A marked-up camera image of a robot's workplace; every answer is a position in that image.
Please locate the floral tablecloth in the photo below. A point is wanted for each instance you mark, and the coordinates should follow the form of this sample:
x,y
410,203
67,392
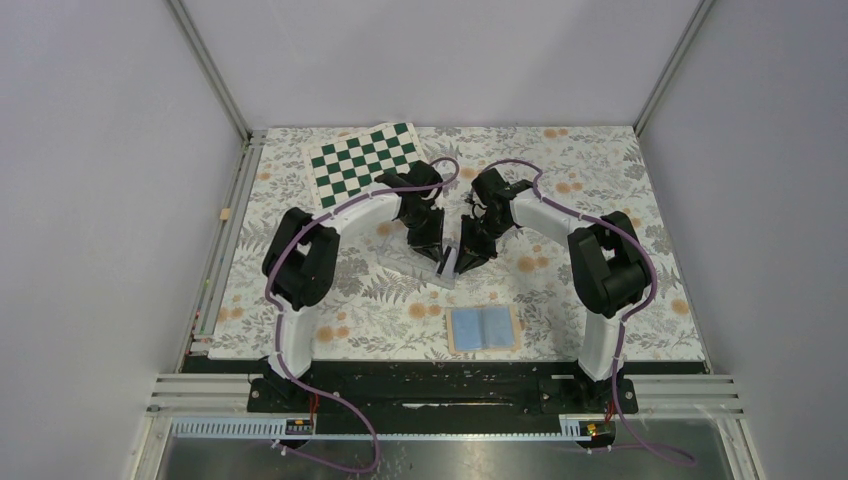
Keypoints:
x,y
372,313

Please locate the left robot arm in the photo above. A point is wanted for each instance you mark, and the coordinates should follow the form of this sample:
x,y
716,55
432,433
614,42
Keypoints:
x,y
300,263

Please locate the clear plastic card box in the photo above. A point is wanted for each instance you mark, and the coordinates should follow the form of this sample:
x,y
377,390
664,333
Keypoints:
x,y
394,254

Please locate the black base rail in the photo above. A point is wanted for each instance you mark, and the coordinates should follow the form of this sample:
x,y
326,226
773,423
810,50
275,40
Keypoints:
x,y
409,397

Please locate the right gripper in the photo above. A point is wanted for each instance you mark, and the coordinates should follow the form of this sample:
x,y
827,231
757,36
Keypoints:
x,y
472,253

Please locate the green white chessboard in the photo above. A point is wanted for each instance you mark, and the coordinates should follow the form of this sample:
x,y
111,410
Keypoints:
x,y
347,165

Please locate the beige card holder wallet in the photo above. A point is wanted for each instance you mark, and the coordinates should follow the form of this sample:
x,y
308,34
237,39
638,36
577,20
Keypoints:
x,y
483,329

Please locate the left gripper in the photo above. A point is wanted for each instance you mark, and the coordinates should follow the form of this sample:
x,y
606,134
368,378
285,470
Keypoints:
x,y
431,244

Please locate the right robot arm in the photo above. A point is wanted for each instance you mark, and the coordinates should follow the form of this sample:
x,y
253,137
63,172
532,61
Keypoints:
x,y
610,269

